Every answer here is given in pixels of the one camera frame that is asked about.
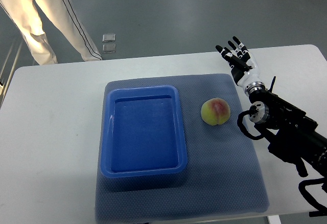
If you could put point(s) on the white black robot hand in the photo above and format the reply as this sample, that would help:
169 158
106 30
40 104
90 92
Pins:
243 65

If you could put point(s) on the yellow red peach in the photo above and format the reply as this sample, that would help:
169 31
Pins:
215 111

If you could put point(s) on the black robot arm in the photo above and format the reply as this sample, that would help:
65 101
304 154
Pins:
291 135

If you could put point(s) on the lower metal floor plate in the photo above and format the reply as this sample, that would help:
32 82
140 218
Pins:
109 48

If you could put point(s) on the metal floor plate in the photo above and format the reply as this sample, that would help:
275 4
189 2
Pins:
109 48
108 37

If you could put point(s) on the upper metal floor plate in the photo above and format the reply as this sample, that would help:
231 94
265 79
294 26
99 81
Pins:
108 37

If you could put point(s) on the blue-grey textured mat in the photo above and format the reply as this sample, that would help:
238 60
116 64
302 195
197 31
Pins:
222 176

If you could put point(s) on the blue plastic tray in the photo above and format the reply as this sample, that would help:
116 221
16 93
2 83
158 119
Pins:
143 133

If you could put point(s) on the white table leg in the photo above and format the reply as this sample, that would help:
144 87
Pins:
274 219

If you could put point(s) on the person in white trousers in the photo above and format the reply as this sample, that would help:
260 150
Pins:
63 16

